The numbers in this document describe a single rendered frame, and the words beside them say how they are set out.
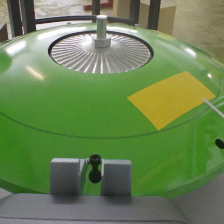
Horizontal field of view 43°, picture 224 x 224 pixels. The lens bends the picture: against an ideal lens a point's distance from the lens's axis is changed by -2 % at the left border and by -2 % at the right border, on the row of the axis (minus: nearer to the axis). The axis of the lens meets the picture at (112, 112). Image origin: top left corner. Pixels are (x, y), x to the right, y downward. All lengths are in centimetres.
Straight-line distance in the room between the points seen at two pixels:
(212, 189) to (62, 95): 25
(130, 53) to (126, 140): 11
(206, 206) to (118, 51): 22
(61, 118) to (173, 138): 8
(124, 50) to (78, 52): 5
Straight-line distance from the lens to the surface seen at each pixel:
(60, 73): 25
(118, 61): 27
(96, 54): 28
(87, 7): 433
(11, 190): 21
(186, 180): 20
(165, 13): 216
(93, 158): 18
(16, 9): 163
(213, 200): 39
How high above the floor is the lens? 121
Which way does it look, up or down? 36 degrees down
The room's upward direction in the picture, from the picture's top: 3 degrees clockwise
